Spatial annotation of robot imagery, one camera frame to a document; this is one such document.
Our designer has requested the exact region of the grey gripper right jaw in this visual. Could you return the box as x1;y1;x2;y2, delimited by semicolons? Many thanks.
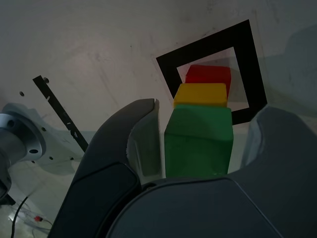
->
106;104;317;238

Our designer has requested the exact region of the green cube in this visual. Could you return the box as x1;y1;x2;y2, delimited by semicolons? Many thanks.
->
164;104;234;179

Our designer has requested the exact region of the black tape square outline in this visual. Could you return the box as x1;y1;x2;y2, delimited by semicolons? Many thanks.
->
156;19;268;126

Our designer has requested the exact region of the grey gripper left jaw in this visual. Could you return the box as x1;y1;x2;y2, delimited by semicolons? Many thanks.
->
48;98;165;238

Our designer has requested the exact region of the red cube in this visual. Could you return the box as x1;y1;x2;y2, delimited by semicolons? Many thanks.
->
185;64;232;96

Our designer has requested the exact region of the thin black floor cable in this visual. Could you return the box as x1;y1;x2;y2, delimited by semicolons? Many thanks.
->
9;195;31;238

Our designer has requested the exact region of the yellow cube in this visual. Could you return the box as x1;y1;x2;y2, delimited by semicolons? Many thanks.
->
173;83;228;109

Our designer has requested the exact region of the black tape strip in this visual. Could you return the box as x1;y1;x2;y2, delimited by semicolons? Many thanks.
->
32;76;89;152

